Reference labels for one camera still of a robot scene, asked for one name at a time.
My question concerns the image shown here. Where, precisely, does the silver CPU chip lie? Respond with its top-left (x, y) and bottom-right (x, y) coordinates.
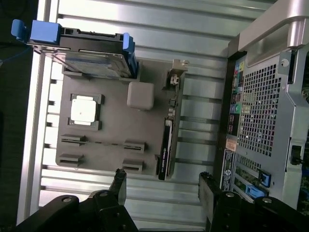
top-left (70, 98), bottom-right (98, 126)

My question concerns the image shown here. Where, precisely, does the blue thin cable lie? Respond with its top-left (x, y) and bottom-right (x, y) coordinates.
top-left (0, 46), bottom-right (34, 66)

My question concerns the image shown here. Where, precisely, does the open black PC case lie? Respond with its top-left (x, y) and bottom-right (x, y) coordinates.
top-left (214, 0), bottom-right (309, 211)

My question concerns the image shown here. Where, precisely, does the blue slot tab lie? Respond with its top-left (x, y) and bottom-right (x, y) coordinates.
top-left (245, 184), bottom-right (266, 198)
top-left (258, 170), bottom-right (271, 189)

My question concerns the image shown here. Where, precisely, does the black case latch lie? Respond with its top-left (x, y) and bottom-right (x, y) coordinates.
top-left (291, 145), bottom-right (303, 167)

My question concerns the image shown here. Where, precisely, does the grey parts rack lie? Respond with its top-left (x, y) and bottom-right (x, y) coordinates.
top-left (55, 59), bottom-right (189, 178)

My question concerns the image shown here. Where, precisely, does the hard disk blue carrier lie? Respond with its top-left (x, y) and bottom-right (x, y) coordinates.
top-left (11, 19), bottom-right (140, 81)

